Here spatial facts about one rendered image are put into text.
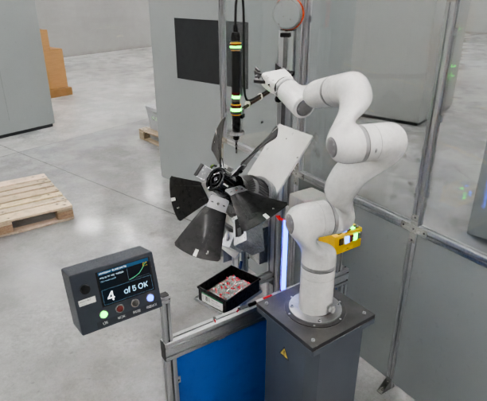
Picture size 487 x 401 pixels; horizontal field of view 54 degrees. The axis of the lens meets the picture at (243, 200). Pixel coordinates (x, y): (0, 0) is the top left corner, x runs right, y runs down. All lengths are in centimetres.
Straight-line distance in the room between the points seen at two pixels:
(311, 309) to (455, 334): 91
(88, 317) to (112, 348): 163
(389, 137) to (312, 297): 66
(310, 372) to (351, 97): 95
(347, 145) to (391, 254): 134
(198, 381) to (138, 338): 123
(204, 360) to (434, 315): 112
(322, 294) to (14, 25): 656
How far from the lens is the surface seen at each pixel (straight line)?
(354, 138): 126
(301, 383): 181
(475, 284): 229
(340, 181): 140
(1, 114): 764
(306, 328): 172
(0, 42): 757
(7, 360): 329
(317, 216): 155
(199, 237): 215
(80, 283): 150
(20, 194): 517
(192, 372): 197
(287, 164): 233
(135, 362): 304
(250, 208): 200
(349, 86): 134
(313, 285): 169
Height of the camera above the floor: 202
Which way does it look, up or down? 24 degrees down
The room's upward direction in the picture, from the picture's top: straight up
